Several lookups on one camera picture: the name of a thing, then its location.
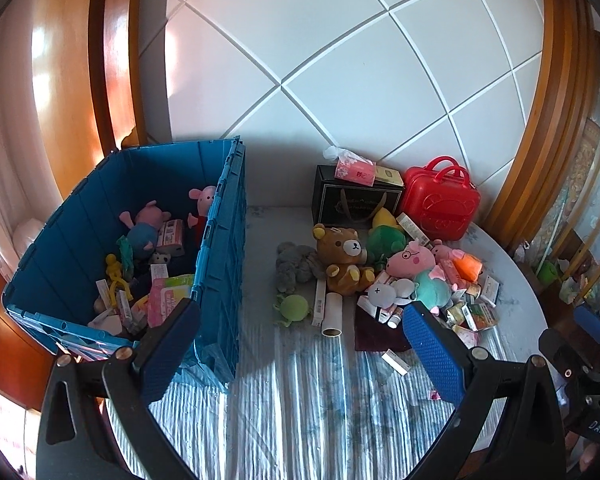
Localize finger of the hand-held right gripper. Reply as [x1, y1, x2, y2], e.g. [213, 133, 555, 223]
[538, 328, 588, 401]
[574, 305, 600, 346]

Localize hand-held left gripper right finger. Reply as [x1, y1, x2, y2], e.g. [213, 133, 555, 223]
[402, 302, 567, 480]

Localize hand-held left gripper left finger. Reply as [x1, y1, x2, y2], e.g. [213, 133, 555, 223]
[34, 298, 202, 480]

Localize pink wipes pack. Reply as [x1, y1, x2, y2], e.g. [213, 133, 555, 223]
[147, 274, 197, 328]

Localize pile of medicine boxes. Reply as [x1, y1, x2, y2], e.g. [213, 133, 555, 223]
[87, 262, 171, 338]
[357, 272, 503, 376]

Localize yellow plastic tongs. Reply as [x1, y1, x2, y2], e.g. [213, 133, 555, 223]
[105, 254, 133, 311]

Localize blue plastic crate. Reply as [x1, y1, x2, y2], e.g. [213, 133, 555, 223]
[1, 135, 248, 386]

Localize pink white toy carton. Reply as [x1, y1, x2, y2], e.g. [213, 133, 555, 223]
[156, 219, 187, 256]

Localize pink pig plush red dress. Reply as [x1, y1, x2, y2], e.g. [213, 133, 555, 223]
[186, 185, 218, 246]

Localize person's right hand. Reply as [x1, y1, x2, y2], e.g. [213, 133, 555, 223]
[566, 435, 600, 478]

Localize clear plastic bag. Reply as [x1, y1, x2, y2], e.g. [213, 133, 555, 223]
[180, 340, 236, 386]

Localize dark red cloth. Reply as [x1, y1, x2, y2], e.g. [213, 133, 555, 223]
[354, 305, 412, 353]

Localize white rabbit plush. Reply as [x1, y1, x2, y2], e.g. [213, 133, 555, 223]
[365, 279, 416, 311]

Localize pink pig plush with glasses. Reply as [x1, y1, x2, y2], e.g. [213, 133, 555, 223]
[385, 240, 453, 311]

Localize small pig plush orange dress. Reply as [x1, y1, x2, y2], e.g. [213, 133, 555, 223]
[430, 239, 483, 281]

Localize round bed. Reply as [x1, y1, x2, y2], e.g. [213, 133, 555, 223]
[105, 202, 551, 480]

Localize white paper roll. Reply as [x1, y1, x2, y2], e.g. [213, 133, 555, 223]
[321, 292, 346, 337]

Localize green plush toy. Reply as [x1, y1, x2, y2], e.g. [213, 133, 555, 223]
[367, 225, 408, 266]

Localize pink pig plush blue body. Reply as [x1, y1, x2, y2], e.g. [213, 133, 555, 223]
[119, 200, 171, 261]

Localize long white slim box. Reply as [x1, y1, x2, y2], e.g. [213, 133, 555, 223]
[312, 278, 327, 327]

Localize green ball toy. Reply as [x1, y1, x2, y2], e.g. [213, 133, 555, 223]
[274, 293, 312, 328]

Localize brown bear plush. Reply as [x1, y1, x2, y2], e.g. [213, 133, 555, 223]
[313, 225, 376, 293]

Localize yellow plush toy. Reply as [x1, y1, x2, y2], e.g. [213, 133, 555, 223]
[372, 208, 398, 231]

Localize silver striped mat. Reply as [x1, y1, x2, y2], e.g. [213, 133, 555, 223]
[105, 280, 546, 480]

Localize red mini suitcase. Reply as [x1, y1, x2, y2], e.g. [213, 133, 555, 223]
[399, 156, 482, 242]

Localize grey plush toy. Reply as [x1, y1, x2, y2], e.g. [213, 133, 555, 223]
[275, 241, 326, 293]

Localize wooden nightstand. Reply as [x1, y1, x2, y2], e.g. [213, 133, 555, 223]
[0, 260, 61, 411]

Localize black gift box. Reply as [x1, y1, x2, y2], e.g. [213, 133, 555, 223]
[311, 164, 406, 228]

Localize pink tissue pack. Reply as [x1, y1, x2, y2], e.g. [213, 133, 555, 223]
[324, 145, 376, 184]

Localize wooden slat partition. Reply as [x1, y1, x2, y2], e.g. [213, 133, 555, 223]
[480, 0, 600, 281]

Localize wooden wall frame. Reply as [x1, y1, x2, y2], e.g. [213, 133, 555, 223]
[30, 0, 148, 201]

